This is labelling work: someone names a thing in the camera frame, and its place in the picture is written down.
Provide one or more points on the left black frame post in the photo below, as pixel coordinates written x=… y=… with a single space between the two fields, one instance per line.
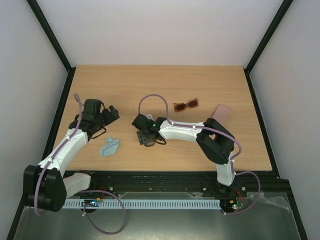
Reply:
x=42 y=20

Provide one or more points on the black frame post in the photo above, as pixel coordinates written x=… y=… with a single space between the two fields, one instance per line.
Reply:
x=278 y=17
x=42 y=20

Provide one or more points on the metal floor plate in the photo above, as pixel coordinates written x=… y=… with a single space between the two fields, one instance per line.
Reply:
x=262 y=222

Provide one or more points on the light blue cable duct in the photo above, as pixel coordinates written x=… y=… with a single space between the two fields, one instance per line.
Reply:
x=144 y=204

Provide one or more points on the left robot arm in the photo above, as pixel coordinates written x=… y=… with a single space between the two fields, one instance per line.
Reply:
x=44 y=184

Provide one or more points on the brown rectangular sunglasses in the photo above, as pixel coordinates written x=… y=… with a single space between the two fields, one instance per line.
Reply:
x=179 y=107

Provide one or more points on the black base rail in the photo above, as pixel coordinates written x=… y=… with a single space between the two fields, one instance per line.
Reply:
x=203 y=182

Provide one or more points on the pink glasses case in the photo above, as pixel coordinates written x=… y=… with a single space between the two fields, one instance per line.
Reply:
x=221 y=113

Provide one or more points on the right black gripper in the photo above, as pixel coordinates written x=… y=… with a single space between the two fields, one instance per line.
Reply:
x=144 y=136

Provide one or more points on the brown plaid glasses case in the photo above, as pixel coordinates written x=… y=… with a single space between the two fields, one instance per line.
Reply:
x=149 y=144

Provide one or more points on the right black frame post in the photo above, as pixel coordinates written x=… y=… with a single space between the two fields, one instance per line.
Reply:
x=278 y=17

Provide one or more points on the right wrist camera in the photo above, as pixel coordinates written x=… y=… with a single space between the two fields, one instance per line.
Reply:
x=149 y=116

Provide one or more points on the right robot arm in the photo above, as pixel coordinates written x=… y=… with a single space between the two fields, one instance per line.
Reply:
x=217 y=144

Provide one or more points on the blue cleaning cloth lower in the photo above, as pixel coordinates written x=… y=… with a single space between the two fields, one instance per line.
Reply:
x=110 y=147

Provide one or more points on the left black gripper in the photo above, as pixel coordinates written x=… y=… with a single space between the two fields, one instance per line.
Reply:
x=110 y=119

